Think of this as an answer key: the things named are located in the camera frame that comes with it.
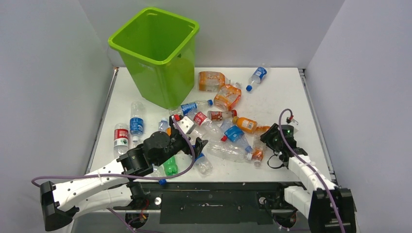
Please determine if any green plastic bin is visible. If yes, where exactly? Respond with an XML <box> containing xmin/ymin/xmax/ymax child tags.
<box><xmin>107</xmin><ymin>7</ymin><xmax>200</xmax><ymax>109</ymax></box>

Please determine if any orange juice bottle barcode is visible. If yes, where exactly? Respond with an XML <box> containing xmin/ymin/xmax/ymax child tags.
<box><xmin>232</xmin><ymin>116</ymin><xmax>270</xmax><ymax>134</ymax></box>

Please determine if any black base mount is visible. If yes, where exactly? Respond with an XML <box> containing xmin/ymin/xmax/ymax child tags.
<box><xmin>106</xmin><ymin>182</ymin><xmax>309</xmax><ymax>226</ymax></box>

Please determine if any Pepsi bottle blue label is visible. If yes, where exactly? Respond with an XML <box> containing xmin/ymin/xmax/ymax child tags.
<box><xmin>194</xmin><ymin>153</ymin><xmax>213</xmax><ymax>176</ymax></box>

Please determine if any orange bottle white cap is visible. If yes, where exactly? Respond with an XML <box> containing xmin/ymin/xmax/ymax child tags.
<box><xmin>252</xmin><ymin>136</ymin><xmax>267</xmax><ymax>168</ymax></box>

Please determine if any red label Nongfu bottle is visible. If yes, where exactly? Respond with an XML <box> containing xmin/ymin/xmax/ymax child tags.
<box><xmin>113</xmin><ymin>123</ymin><xmax>129</xmax><ymax>158</ymax></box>

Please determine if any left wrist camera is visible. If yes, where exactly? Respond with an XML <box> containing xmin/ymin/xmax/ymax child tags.
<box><xmin>175</xmin><ymin>115</ymin><xmax>196</xmax><ymax>134</ymax></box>

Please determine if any large orange label bottle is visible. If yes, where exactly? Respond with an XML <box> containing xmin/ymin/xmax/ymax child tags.
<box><xmin>198</xmin><ymin>71</ymin><xmax>231</xmax><ymax>92</ymax></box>

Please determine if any red cap tea bottle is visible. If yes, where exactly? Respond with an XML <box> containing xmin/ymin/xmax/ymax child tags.
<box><xmin>207</xmin><ymin>110</ymin><xmax>237</xmax><ymax>122</ymax></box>

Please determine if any red label clear bottle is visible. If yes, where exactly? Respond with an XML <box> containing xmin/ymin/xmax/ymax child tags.
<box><xmin>187</xmin><ymin>109</ymin><xmax>223</xmax><ymax>141</ymax></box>

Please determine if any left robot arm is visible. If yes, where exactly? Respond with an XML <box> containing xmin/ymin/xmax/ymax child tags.
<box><xmin>40</xmin><ymin>127</ymin><xmax>208</xmax><ymax>232</ymax></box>

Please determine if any green plastic bottle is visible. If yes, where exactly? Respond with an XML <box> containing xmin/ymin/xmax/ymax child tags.
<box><xmin>163</xmin><ymin>156</ymin><xmax>178</xmax><ymax>176</ymax></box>

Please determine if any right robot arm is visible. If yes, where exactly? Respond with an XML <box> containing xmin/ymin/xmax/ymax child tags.
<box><xmin>257</xmin><ymin>123</ymin><xmax>357</xmax><ymax>233</ymax></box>

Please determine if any Pepsi bottle blue cap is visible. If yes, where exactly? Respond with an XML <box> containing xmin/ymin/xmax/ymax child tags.
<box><xmin>151</xmin><ymin>165</ymin><xmax>167</xmax><ymax>185</ymax></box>

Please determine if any blue label clear bottle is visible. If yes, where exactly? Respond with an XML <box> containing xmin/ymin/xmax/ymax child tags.
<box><xmin>129</xmin><ymin>101</ymin><xmax>145</xmax><ymax>146</ymax></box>

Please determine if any crushed orange label bottle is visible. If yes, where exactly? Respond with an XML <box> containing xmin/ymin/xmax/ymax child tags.
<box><xmin>213</xmin><ymin>83</ymin><xmax>241</xmax><ymax>111</ymax></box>

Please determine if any small blue label bottle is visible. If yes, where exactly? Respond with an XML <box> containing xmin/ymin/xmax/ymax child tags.
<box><xmin>245</xmin><ymin>67</ymin><xmax>268</xmax><ymax>92</ymax></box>

